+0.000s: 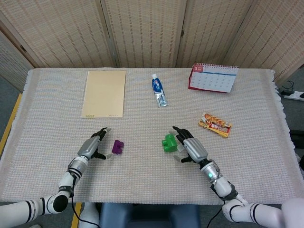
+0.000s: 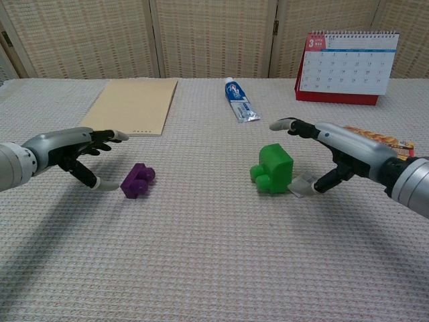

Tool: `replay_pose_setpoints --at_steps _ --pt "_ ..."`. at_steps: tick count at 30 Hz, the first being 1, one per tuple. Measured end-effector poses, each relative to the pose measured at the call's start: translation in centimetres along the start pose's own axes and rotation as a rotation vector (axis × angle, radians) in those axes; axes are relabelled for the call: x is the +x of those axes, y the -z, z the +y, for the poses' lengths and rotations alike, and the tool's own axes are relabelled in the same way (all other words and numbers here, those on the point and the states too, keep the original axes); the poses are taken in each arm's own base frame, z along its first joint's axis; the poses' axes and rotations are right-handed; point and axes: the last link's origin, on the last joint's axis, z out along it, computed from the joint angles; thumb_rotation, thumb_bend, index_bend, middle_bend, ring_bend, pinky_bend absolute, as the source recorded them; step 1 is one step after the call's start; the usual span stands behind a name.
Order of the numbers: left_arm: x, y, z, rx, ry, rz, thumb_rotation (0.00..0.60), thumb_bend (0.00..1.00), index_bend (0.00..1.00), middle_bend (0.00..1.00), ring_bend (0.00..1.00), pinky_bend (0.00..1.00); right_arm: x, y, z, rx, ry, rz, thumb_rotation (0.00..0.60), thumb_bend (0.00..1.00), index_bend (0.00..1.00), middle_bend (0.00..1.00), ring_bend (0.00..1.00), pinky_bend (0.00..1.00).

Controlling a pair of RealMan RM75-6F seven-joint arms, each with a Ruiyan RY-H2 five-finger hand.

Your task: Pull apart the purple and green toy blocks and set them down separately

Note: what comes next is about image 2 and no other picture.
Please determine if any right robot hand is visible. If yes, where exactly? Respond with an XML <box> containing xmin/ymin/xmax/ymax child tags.
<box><xmin>269</xmin><ymin>117</ymin><xmax>408</xmax><ymax>196</ymax></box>

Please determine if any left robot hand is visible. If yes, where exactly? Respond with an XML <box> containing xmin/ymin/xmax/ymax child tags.
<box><xmin>20</xmin><ymin>128</ymin><xmax>130</xmax><ymax>192</ymax></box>

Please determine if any green toy block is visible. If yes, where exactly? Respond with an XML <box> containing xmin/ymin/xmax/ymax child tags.
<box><xmin>249</xmin><ymin>143</ymin><xmax>295</xmax><ymax>195</ymax></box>

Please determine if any purple toy block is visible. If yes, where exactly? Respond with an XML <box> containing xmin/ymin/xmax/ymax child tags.
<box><xmin>119</xmin><ymin>162</ymin><xmax>156</xmax><ymax>199</ymax></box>

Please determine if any yellow curry food box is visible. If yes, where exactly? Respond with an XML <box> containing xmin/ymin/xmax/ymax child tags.
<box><xmin>343</xmin><ymin>125</ymin><xmax>416</xmax><ymax>159</ymax></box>

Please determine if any red desk calendar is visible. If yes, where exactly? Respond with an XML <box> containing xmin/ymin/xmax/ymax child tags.
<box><xmin>294</xmin><ymin>30</ymin><xmax>400</xmax><ymax>106</ymax></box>

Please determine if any beige notepad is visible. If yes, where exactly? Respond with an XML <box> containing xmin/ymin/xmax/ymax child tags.
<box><xmin>80</xmin><ymin>78</ymin><xmax>179</xmax><ymax>138</ymax></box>

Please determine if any blue white toothpaste tube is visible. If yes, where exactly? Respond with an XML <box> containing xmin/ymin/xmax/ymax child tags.
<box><xmin>223</xmin><ymin>76</ymin><xmax>261</xmax><ymax>123</ymax></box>

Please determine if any white woven tablecloth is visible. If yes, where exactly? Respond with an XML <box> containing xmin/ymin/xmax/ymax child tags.
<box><xmin>0</xmin><ymin>77</ymin><xmax>429</xmax><ymax>322</ymax></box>

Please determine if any bamboo folding screen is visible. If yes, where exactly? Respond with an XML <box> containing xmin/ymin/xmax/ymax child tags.
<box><xmin>0</xmin><ymin>0</ymin><xmax>429</xmax><ymax>81</ymax></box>

